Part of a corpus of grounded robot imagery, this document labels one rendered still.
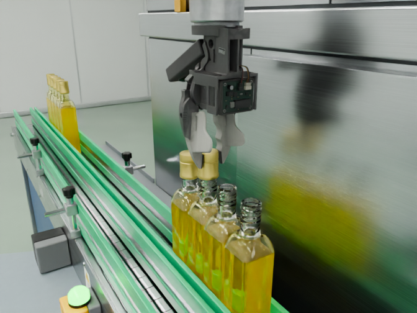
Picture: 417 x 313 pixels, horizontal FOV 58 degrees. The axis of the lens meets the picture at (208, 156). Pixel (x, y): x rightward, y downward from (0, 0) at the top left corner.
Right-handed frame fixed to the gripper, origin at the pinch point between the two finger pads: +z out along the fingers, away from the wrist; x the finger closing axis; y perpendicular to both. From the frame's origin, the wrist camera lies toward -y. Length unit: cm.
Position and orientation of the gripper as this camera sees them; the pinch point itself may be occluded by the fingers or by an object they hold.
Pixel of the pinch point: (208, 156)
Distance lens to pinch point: 60.9
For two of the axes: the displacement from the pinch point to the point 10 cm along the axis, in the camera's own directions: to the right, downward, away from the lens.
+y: 5.5, 2.8, -7.9
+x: 8.4, -1.9, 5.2
